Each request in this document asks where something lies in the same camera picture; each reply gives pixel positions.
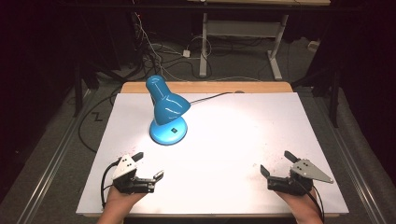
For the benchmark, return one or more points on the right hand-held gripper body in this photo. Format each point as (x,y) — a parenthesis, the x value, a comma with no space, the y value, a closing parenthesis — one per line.
(299,179)

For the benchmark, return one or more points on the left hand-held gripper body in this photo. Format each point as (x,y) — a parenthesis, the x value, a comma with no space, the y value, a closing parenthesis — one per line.
(127,175)

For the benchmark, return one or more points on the blue desk lamp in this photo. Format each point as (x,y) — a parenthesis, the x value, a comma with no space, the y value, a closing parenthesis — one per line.
(168,107)

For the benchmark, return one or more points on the person's left hand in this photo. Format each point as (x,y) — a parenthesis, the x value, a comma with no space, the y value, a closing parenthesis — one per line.
(120,200)

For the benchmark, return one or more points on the person's right hand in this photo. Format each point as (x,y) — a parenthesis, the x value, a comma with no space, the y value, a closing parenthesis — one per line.
(299,205)

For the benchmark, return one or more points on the white table mat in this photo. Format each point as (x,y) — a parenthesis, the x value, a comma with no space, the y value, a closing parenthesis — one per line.
(218,161)

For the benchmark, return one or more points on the black metal stand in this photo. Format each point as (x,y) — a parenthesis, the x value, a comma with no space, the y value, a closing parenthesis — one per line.
(77,84)
(333,90)

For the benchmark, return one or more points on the white power adapter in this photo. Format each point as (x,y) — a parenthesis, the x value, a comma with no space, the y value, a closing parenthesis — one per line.
(186,53)

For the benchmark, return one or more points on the white metal desk frame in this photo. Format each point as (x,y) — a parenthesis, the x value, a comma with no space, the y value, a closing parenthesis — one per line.
(239,37)

